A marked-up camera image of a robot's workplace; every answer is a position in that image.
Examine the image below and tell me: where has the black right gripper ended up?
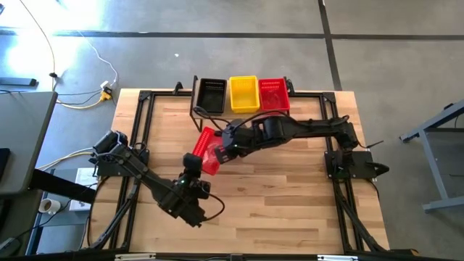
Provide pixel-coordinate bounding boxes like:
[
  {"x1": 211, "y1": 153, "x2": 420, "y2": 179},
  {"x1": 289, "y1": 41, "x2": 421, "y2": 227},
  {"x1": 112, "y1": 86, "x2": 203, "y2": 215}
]
[{"x1": 213, "y1": 130, "x2": 257, "y2": 165}]

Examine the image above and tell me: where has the red plastic basket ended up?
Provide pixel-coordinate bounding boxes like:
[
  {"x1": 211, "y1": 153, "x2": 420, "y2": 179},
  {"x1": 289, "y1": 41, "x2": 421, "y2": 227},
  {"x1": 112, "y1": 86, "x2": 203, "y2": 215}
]
[
  {"x1": 257, "y1": 78, "x2": 291, "y2": 112},
  {"x1": 191, "y1": 126, "x2": 225, "y2": 176}
]

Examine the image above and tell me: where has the black plastic basket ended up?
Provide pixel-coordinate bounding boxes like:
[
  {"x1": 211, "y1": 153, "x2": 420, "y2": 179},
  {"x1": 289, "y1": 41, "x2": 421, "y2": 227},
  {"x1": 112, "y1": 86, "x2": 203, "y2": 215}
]
[{"x1": 195, "y1": 78, "x2": 228, "y2": 115}]

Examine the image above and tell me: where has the yellow plastic basket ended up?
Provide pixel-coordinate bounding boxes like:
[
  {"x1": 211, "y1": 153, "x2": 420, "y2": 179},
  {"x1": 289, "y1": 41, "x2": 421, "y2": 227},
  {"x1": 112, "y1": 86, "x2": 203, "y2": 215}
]
[{"x1": 228, "y1": 75, "x2": 261, "y2": 115}]

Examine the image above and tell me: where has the wooden shelf with black legs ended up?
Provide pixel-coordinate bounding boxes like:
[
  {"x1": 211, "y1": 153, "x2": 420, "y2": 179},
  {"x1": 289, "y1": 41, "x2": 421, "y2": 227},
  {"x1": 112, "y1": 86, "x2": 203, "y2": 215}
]
[{"x1": 189, "y1": 75, "x2": 295, "y2": 133}]

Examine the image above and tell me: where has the white box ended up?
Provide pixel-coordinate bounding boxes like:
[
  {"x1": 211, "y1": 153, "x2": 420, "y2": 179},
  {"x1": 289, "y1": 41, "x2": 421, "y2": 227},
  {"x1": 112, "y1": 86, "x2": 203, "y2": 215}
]
[{"x1": 68, "y1": 166, "x2": 99, "y2": 212}]

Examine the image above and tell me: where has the black desk crossbar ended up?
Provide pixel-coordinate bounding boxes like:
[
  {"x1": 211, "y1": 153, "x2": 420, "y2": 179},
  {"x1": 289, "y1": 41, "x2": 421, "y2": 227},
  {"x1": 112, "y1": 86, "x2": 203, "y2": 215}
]
[{"x1": 28, "y1": 168, "x2": 97, "y2": 204}]

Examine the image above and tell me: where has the white cup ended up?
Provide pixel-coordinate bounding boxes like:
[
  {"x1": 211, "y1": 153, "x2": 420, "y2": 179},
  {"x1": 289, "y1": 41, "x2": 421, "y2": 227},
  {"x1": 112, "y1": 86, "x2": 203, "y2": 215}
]
[{"x1": 38, "y1": 198, "x2": 62, "y2": 215}]

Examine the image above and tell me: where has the grey desk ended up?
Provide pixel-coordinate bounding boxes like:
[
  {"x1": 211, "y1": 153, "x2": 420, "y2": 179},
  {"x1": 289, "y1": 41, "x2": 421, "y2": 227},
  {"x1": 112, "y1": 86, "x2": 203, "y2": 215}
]
[{"x1": 0, "y1": 91, "x2": 59, "y2": 196}]

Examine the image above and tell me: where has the dark flat bar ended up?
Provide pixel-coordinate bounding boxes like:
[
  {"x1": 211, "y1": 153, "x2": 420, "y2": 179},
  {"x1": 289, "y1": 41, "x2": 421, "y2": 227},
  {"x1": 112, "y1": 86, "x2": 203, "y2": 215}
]
[{"x1": 0, "y1": 76, "x2": 38, "y2": 88}]

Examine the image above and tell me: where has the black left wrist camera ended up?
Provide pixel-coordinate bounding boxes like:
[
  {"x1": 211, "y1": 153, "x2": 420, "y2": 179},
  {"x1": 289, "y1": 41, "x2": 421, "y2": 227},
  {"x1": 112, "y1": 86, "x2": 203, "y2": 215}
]
[{"x1": 181, "y1": 152, "x2": 204, "y2": 179}]

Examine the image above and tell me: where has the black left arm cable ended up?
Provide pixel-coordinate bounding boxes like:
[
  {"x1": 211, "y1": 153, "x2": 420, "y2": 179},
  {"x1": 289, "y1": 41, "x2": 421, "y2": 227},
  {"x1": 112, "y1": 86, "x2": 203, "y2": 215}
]
[{"x1": 201, "y1": 190, "x2": 226, "y2": 223}]

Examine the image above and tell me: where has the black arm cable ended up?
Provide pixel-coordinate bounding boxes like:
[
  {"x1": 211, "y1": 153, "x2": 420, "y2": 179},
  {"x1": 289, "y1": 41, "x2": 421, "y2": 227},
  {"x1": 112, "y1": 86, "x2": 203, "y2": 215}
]
[
  {"x1": 201, "y1": 190, "x2": 226, "y2": 223},
  {"x1": 191, "y1": 106, "x2": 302, "y2": 133}
]

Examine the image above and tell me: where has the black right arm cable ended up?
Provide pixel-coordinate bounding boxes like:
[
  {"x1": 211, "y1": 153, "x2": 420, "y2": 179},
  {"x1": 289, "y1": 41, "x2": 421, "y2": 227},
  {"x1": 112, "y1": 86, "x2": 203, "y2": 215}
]
[{"x1": 191, "y1": 106, "x2": 302, "y2": 133}]

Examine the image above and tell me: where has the silver metal bracket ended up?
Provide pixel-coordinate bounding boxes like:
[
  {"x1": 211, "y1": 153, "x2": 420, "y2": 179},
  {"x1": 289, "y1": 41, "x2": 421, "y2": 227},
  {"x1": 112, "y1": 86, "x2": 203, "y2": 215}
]
[
  {"x1": 115, "y1": 253, "x2": 157, "y2": 261},
  {"x1": 316, "y1": 254, "x2": 360, "y2": 261}
]

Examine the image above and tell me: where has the black metal table frame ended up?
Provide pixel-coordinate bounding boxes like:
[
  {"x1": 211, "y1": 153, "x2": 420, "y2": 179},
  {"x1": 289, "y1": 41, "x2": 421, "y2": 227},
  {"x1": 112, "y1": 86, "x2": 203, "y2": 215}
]
[{"x1": 86, "y1": 88, "x2": 391, "y2": 254}]

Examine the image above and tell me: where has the cream floor cable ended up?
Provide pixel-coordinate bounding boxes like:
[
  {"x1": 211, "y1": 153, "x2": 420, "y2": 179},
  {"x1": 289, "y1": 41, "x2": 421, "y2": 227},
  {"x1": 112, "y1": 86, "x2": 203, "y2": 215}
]
[{"x1": 37, "y1": 146, "x2": 94, "y2": 172}]

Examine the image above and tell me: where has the yellow floor cable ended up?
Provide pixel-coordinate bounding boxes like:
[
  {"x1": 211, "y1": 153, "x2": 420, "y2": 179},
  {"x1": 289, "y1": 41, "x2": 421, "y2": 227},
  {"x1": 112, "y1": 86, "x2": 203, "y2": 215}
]
[{"x1": 56, "y1": 96, "x2": 107, "y2": 111}]

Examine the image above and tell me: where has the white floor cable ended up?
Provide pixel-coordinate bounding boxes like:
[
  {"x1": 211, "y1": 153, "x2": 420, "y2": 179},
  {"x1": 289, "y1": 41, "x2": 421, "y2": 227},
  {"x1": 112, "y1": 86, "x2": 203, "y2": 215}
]
[{"x1": 77, "y1": 30, "x2": 120, "y2": 88}]

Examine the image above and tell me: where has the grey metal table frame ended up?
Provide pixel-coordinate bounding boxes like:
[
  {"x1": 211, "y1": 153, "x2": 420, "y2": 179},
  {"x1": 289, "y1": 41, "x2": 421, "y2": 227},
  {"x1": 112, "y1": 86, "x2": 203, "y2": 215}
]
[{"x1": 399, "y1": 100, "x2": 464, "y2": 212}]

